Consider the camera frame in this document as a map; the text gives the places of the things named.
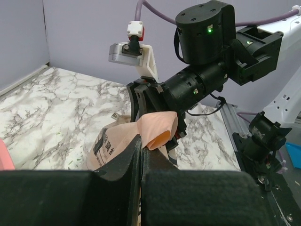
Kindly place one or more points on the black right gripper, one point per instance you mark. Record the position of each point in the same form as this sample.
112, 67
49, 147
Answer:
177, 94

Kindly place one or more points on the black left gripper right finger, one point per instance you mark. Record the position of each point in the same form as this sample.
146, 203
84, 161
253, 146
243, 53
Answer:
174, 197

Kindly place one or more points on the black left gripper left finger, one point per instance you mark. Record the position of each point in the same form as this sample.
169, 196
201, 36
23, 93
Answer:
108, 196

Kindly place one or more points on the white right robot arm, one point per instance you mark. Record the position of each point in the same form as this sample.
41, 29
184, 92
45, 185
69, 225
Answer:
215, 48

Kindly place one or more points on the pink green litter box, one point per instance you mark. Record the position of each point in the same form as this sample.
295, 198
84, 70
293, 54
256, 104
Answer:
6, 162

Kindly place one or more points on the blue plastic dustpan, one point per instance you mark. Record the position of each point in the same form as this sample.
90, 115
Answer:
294, 152

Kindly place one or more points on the aluminium frame rail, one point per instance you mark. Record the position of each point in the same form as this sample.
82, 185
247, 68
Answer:
234, 124

